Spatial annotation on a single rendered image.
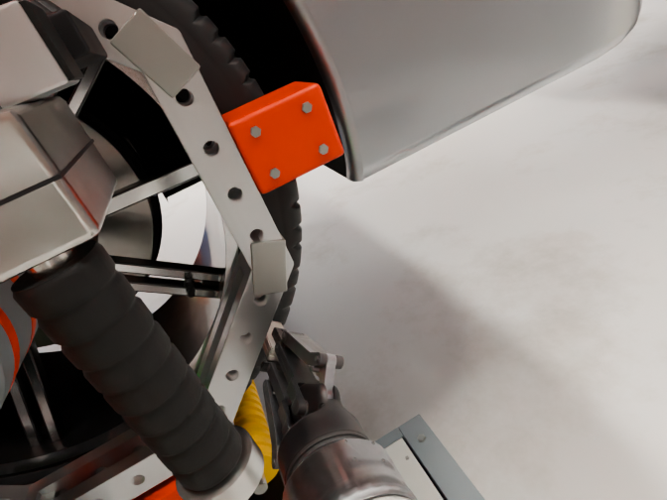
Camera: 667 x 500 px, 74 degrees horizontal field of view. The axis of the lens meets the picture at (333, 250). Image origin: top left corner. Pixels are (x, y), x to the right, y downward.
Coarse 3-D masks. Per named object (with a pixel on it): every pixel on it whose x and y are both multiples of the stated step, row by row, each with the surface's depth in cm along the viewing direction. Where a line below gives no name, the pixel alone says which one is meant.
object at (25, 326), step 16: (0, 288) 32; (0, 304) 31; (16, 304) 33; (0, 320) 30; (16, 320) 32; (32, 320) 35; (0, 336) 29; (16, 336) 32; (32, 336) 36; (0, 352) 29; (16, 352) 31; (0, 368) 29; (16, 368) 32; (0, 384) 29; (0, 400) 29
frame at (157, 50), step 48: (96, 0) 31; (144, 48) 33; (192, 96) 39; (192, 144) 37; (240, 192) 41; (240, 240) 41; (240, 288) 44; (240, 336) 47; (240, 384) 47; (48, 480) 49; (96, 480) 46; (144, 480) 47
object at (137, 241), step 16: (96, 128) 53; (96, 144) 52; (112, 144) 53; (112, 160) 53; (128, 160) 56; (128, 176) 54; (128, 208) 56; (144, 208) 56; (112, 224) 56; (128, 224) 56; (144, 224) 57; (96, 240) 56; (112, 240) 56; (128, 240) 57; (144, 240) 58; (128, 256) 58; (144, 256) 58
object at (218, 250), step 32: (96, 64) 41; (128, 192) 46; (160, 192) 47; (224, 224) 49; (224, 256) 51; (160, 288) 51; (224, 288) 52; (160, 320) 69; (192, 320) 60; (32, 352) 49; (192, 352) 55; (32, 384) 50; (64, 384) 63; (0, 416) 56; (32, 416) 51; (64, 416) 57; (96, 416) 56; (0, 448) 52; (32, 448) 52; (64, 448) 52
